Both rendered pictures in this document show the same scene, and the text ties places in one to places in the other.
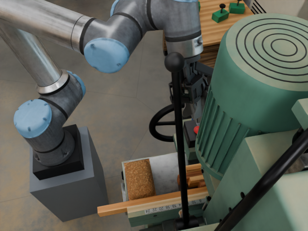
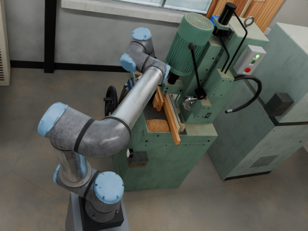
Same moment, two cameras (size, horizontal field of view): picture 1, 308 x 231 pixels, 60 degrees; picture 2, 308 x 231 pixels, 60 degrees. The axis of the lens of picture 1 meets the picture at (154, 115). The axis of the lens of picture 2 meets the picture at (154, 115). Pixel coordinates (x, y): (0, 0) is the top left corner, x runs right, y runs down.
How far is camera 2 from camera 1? 1.40 m
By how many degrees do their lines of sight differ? 64
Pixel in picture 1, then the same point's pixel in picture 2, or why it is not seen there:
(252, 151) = (214, 44)
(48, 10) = (151, 78)
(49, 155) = not seen: hidden behind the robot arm
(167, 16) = (150, 45)
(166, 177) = (156, 114)
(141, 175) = (159, 121)
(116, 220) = not seen: hidden behind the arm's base
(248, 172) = (214, 50)
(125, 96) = not seen: outside the picture
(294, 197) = (240, 35)
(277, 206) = (240, 38)
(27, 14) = (152, 87)
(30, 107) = (104, 185)
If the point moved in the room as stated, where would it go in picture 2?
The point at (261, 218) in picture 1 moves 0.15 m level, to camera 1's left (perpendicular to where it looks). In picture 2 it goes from (235, 45) to (243, 62)
